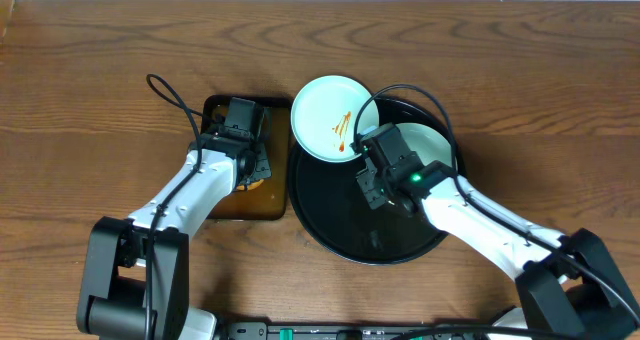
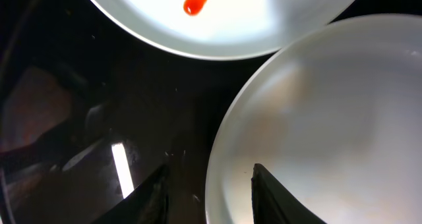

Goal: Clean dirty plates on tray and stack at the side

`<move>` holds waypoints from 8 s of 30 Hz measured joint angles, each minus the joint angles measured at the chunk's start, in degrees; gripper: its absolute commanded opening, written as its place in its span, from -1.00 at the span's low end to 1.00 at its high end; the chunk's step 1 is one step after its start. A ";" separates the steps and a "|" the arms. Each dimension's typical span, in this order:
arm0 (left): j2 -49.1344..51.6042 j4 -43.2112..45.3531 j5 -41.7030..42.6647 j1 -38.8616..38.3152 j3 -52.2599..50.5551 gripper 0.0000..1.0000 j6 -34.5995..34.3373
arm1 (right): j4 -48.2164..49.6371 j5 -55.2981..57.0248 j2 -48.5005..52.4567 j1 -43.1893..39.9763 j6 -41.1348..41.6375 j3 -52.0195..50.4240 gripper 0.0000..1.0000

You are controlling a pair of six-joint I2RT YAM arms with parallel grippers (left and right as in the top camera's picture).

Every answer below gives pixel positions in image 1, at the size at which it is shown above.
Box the green and orange sponge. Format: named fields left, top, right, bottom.
left=235, top=179, right=264, bottom=191

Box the light blue plate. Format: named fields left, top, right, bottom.
left=291, top=75, right=371, bottom=163
left=396, top=123, right=452, bottom=171

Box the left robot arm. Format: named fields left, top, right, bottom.
left=76, top=134, right=271, bottom=339

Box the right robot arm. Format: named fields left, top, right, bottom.
left=356, top=160, right=639, bottom=339

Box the black rectangular water tray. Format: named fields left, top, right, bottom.
left=207, top=95, right=292, bottom=221

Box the round black serving tray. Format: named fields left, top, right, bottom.
left=287, top=95, right=469, bottom=267

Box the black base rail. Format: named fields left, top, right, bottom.
left=219, top=321, right=501, bottom=340

